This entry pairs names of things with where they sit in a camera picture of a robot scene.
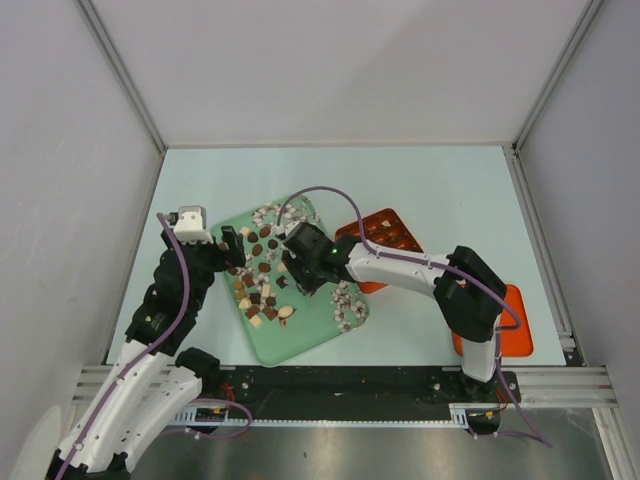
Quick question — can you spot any green floral tray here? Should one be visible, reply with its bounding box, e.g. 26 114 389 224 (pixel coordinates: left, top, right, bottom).
214 195 369 367

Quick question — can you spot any orange chocolate box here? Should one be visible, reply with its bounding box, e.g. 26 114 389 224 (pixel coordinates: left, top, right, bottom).
334 208 424 295

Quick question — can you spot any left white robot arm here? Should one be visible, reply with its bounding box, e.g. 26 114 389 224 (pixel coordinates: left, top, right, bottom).
46 224 246 479

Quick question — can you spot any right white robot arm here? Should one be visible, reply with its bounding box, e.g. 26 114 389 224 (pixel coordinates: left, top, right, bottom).
276 221 507 401

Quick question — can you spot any dark square chocolate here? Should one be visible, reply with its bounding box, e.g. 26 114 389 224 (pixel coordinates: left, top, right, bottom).
276 276 289 289

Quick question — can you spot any white swirl oval chocolate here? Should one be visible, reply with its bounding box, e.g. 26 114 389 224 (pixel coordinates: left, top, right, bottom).
278 305 295 318

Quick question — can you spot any brown square chocolate low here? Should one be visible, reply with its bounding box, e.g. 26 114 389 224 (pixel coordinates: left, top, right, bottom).
262 307 278 320

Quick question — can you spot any white square chocolate low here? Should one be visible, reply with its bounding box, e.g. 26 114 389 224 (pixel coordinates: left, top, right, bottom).
249 315 263 328

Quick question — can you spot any orange box lid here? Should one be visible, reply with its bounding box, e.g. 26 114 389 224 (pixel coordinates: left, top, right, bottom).
451 284 534 358

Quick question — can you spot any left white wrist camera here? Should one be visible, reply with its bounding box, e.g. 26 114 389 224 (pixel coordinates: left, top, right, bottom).
165 205 214 245

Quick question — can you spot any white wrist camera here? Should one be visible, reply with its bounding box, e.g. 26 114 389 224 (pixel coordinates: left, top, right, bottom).
165 205 214 245
273 224 291 240

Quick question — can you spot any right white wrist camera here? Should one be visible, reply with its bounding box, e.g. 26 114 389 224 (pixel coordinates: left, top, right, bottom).
273 224 291 240

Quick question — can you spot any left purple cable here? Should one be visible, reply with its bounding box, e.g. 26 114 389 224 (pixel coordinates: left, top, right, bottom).
49 212 254 480

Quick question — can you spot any purple cable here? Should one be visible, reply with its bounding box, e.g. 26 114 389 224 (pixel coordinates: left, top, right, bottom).
276 185 554 449
49 212 254 480

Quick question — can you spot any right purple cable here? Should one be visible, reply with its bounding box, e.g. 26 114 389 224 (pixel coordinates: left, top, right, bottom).
276 185 554 449

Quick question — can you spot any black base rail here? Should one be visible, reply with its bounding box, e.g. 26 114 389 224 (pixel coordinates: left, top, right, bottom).
199 364 481 422

